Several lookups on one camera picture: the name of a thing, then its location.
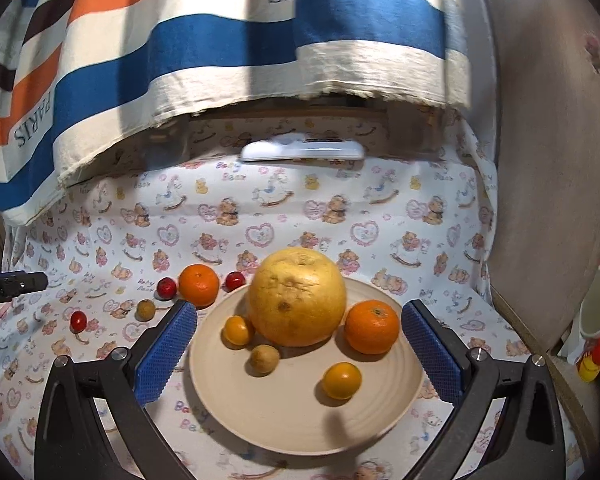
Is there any red cherry tomato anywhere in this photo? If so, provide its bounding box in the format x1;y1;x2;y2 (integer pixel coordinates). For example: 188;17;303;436
70;310;88;334

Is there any brown longan fruit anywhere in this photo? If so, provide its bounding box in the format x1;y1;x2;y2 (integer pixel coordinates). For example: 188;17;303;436
135;299;156;322
249;344;280;375

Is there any small yellow kumquat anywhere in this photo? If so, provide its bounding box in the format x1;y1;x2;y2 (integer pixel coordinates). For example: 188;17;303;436
222;315;253;348
321;362;362;401

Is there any orange mandarin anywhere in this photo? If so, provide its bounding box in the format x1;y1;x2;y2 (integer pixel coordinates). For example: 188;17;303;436
178;264;220;309
343;300;400;356

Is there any large yellow pomelo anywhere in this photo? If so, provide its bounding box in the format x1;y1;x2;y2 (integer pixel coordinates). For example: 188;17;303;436
247;247;347;348

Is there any beige round plate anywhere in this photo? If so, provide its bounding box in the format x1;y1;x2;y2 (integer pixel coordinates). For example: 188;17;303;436
188;287;425;456

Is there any striped Paris blanket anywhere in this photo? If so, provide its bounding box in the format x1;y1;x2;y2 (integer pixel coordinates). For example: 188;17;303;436
0;0;470;226

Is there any brown wooden headboard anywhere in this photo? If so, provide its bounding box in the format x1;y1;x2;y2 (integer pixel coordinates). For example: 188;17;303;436
486;0;600;352

